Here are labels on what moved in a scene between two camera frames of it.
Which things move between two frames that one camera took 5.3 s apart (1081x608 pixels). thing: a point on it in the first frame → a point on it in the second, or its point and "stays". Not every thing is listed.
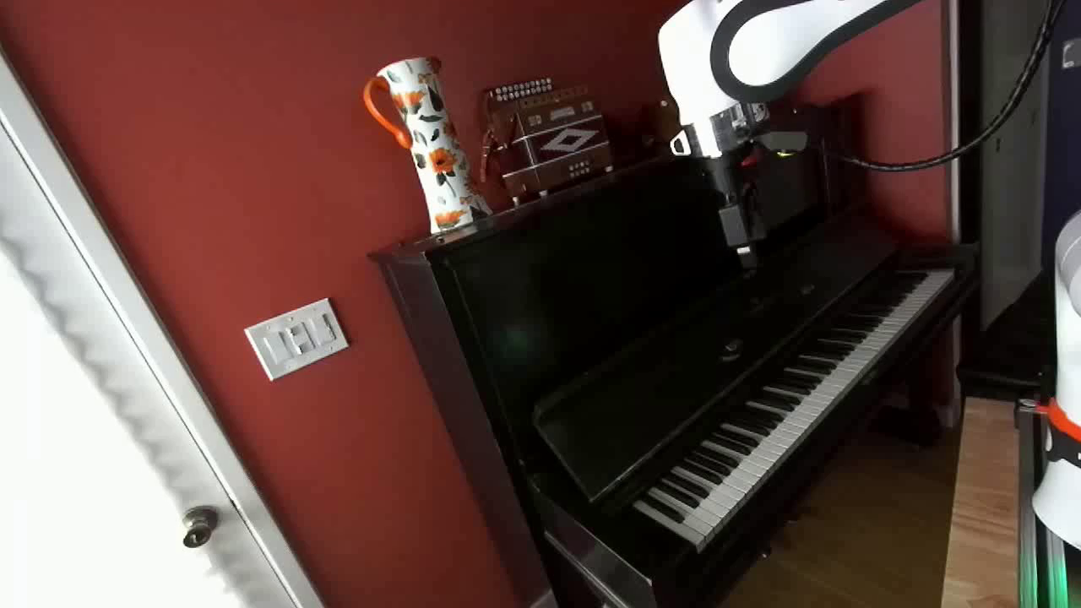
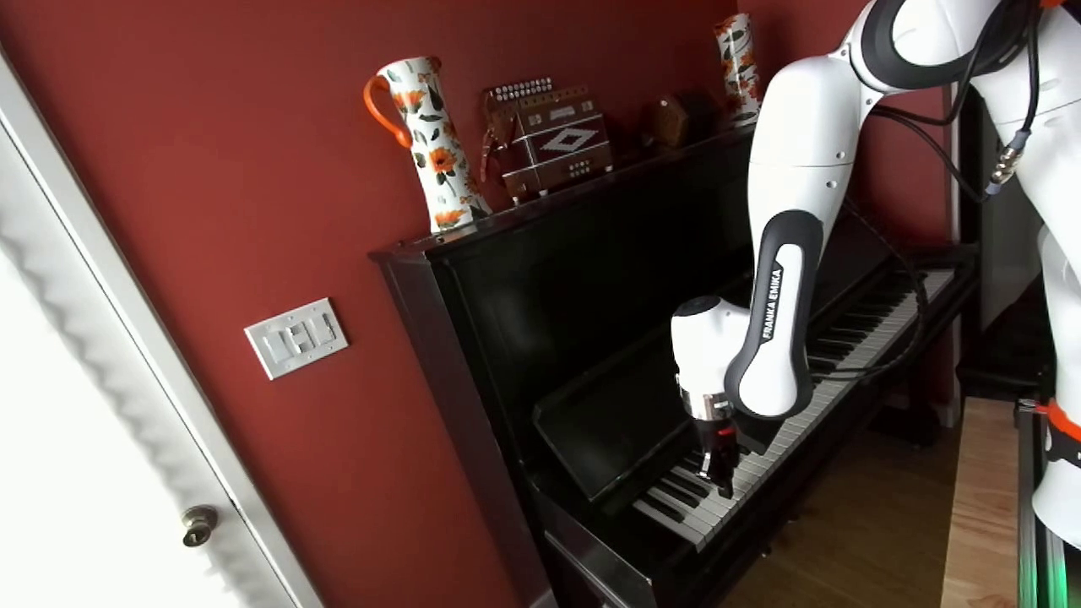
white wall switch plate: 297,339 stays
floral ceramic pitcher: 441,158 stays
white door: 116,482 stays
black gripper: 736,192 → 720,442
